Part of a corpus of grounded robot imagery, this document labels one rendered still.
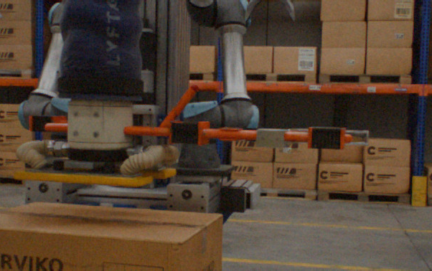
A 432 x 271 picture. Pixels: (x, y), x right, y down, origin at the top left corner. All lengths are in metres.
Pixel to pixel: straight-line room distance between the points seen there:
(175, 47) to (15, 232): 1.07
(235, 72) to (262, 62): 6.57
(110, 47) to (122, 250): 0.51
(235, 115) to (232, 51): 0.25
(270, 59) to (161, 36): 6.47
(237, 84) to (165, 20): 0.38
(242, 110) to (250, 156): 6.58
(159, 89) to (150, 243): 1.03
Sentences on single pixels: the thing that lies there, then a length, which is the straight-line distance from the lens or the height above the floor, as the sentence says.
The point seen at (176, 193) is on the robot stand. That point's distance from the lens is 2.06.
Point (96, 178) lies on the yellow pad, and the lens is 1.57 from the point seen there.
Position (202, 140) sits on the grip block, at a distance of 1.59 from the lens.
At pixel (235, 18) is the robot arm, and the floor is 1.58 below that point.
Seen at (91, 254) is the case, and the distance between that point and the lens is 1.53.
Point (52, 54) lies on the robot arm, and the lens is 2.51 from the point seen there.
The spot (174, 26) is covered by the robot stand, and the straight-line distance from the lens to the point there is 2.40.
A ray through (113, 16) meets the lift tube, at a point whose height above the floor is 1.47.
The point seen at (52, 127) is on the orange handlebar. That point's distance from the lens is 1.75.
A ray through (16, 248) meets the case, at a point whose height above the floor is 0.90.
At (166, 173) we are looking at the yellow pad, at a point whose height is 1.07.
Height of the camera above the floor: 1.25
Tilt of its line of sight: 3 degrees down
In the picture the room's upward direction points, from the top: 1 degrees clockwise
